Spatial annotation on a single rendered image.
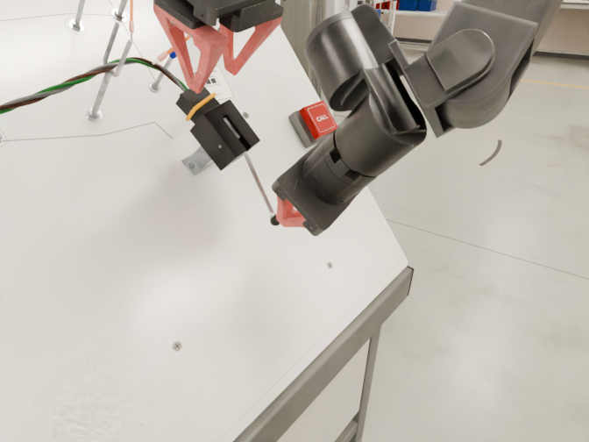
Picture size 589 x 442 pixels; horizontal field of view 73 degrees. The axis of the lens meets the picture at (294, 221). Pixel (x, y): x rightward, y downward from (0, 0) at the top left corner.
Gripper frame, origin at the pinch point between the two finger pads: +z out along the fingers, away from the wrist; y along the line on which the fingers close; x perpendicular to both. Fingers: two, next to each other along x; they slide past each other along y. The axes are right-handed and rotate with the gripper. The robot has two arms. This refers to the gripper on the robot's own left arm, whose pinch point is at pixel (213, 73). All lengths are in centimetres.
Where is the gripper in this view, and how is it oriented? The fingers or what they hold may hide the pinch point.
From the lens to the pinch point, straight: 42.9
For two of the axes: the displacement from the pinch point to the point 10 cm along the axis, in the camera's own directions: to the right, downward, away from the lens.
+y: -5.6, 5.5, -6.2
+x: 7.8, 6.0, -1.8
